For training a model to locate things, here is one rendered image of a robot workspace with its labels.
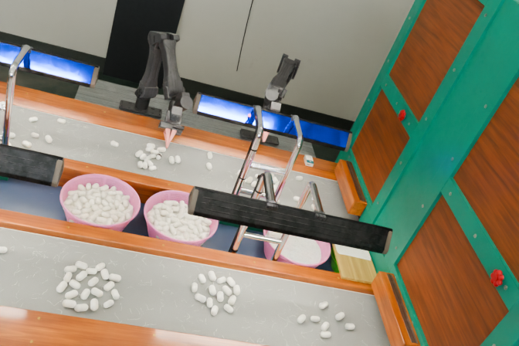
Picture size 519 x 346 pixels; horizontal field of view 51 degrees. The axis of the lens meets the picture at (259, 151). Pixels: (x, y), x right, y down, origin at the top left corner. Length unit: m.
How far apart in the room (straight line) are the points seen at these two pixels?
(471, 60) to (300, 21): 2.45
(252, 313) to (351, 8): 2.93
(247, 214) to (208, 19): 2.75
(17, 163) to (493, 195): 1.28
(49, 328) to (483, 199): 1.23
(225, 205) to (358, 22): 2.97
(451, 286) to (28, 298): 1.20
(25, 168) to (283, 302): 0.90
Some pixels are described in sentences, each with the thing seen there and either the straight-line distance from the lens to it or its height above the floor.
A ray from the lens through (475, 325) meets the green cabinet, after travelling 1.65.
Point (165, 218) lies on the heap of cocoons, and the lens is 1.99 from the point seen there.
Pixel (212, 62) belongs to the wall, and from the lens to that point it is 4.28.
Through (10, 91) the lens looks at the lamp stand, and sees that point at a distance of 1.91.
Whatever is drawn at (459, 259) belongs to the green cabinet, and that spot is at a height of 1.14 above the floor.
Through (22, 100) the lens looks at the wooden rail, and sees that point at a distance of 2.40.
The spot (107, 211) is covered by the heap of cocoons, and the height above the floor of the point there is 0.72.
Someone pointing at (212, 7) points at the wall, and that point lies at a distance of 4.12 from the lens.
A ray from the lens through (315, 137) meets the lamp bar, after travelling 2.09.
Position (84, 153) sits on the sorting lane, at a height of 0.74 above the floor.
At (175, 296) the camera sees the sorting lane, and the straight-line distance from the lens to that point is 1.73.
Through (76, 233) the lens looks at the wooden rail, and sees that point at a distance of 1.81.
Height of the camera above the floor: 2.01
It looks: 31 degrees down
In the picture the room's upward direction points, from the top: 22 degrees clockwise
